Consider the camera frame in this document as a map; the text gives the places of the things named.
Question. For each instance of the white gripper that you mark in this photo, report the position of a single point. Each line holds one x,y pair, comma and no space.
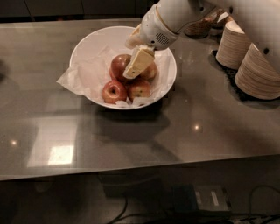
153,30

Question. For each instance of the red apple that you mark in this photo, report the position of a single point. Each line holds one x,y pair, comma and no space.
118,66
114,91
138,88

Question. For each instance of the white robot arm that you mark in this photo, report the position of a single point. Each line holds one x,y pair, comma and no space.
259,19

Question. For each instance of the back right yellowish apple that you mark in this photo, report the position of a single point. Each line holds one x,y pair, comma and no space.
150,72

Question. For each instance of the white ceramic bowl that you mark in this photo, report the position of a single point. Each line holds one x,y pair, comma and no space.
113,36

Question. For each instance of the white paper liner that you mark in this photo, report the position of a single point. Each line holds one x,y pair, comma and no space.
89,72

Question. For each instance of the glass jar of grains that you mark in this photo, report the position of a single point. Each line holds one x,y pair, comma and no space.
201,28

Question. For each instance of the black rubber mat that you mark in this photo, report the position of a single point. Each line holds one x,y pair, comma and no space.
242,93

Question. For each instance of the front stack of paper bowls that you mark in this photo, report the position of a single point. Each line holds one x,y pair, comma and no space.
256,77

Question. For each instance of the dark box under table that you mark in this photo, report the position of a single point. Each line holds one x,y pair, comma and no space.
200,198

